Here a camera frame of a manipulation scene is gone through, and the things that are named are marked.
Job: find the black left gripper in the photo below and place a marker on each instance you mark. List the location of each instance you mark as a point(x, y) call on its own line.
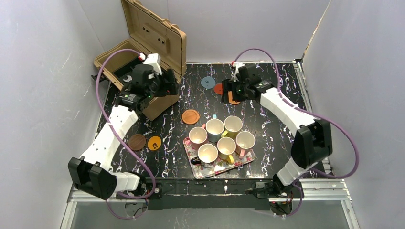
point(170, 83)

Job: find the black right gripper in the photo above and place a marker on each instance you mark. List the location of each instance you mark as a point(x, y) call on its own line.
point(228, 89)

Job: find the orange wood coaster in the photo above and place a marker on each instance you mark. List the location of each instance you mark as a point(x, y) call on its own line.
point(231, 99)

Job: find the red coaster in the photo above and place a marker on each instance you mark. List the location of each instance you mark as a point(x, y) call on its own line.
point(218, 89)

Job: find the blue grey coaster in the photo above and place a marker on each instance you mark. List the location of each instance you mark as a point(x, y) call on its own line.
point(208, 82)

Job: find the light wood coaster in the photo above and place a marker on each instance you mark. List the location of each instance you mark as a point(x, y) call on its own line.
point(190, 117)

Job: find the tan plastic toolbox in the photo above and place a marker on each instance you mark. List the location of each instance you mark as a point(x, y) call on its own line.
point(149, 34)

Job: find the orange printed coaster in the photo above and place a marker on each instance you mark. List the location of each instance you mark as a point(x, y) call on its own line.
point(154, 143)

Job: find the dark walnut wooden coaster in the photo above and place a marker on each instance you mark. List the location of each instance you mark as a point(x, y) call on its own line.
point(137, 142)

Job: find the floral rectangular tray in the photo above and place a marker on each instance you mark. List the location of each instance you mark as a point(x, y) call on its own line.
point(219, 165)

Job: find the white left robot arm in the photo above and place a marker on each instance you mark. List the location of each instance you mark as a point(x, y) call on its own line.
point(90, 172)

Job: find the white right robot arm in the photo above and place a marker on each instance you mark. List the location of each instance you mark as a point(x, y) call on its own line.
point(312, 137)

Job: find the green mug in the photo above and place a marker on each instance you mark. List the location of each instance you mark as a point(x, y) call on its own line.
point(233, 126)

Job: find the silver wrench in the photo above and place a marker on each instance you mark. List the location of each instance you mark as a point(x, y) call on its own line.
point(127, 79)

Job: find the light blue mug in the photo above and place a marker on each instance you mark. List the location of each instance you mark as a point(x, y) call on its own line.
point(214, 128)

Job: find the pink mug right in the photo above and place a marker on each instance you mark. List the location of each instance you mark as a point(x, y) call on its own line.
point(244, 142)

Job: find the pink mug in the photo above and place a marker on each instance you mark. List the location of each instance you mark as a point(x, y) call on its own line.
point(198, 136)
point(244, 142)

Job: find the yellow mug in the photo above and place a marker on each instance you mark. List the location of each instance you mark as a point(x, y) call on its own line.
point(226, 147)

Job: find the pink mug rear left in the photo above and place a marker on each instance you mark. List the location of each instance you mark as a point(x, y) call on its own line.
point(198, 136)

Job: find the black mug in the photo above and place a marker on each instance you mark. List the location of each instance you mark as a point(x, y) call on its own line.
point(206, 156)

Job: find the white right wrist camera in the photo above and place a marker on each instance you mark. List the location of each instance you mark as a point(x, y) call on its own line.
point(236, 65)

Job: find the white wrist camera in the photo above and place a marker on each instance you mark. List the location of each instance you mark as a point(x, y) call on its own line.
point(153, 60)
point(236, 65)

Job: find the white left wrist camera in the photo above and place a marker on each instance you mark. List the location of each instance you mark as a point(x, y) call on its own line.
point(153, 60)

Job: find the aluminium frame rail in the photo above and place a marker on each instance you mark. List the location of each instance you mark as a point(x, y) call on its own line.
point(218, 202)

